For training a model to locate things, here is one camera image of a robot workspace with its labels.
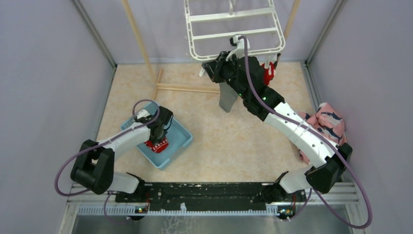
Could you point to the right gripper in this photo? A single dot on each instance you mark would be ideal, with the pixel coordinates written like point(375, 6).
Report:
point(226, 58)

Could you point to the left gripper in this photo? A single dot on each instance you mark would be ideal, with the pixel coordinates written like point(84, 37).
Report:
point(157, 141)

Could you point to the red sock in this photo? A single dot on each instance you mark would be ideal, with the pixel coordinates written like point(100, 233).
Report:
point(157, 147)
point(269, 72)

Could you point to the light blue plastic basket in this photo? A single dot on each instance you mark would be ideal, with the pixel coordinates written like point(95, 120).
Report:
point(174, 142)

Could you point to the grey striped sock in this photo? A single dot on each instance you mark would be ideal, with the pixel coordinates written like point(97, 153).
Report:
point(227, 97)

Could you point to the white clip hanger frame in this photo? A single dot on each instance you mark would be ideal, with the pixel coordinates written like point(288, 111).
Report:
point(211, 24)

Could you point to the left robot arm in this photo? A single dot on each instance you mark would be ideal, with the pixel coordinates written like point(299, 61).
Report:
point(94, 167)

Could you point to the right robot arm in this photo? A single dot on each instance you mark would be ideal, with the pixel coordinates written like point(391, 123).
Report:
point(315, 136)

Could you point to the red hanging sock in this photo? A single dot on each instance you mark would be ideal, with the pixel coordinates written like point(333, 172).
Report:
point(269, 72)

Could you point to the pink patterned cloth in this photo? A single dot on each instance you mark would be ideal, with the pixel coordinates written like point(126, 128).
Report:
point(328, 122)

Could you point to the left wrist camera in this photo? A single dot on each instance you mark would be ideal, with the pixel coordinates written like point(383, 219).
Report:
point(143, 113)

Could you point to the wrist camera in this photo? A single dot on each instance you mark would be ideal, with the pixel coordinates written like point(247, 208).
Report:
point(143, 113)
point(241, 44)

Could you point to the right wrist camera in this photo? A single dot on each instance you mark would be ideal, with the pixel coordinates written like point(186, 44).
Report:
point(241, 44)

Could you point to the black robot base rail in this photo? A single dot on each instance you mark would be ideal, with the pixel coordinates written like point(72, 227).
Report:
point(227, 197)

